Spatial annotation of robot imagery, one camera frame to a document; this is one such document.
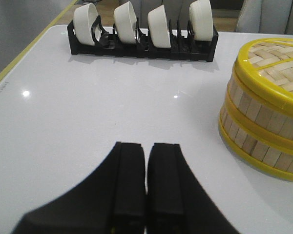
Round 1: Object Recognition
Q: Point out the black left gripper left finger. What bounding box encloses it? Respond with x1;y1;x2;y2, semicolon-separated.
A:
13;142;146;234

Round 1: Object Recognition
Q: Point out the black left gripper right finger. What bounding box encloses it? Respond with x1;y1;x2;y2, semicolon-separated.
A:
147;143;238;234

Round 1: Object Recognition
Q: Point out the yellow bamboo steamer lid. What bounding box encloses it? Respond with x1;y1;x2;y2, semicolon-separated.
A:
232;38;293;117

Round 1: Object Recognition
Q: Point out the white bowl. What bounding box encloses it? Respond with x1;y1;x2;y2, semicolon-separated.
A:
114;1;136;44
189;0;213;41
73;3;98;46
147;5;171;49

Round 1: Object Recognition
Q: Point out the grey chair middle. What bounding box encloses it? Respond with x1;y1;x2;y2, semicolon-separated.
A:
235;0;293;35

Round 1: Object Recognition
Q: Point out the black bowl rack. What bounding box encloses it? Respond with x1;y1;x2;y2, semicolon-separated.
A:
67;16;218;62

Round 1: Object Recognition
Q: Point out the bamboo steamer basket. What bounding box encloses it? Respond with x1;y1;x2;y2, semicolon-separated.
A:
218;107;293;181
225;73;293;151

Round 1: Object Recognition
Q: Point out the white bowl right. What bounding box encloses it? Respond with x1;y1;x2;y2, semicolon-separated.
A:
189;0;213;41

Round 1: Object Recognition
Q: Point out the white bowl far left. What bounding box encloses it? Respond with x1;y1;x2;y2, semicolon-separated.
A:
73;3;98;46

